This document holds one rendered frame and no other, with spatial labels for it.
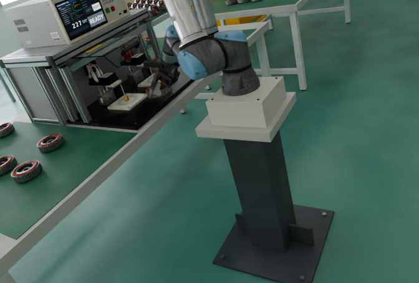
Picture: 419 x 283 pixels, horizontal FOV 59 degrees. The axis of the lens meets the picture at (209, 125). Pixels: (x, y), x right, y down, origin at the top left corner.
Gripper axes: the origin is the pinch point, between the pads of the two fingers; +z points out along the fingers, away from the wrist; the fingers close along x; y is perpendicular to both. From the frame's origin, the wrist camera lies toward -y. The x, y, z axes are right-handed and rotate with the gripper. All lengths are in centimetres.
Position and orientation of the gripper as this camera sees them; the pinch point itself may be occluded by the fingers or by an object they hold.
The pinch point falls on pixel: (157, 90)
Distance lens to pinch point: 174.8
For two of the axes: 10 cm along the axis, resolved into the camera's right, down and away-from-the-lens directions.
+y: 8.3, 5.2, -1.9
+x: 4.9, -5.3, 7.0
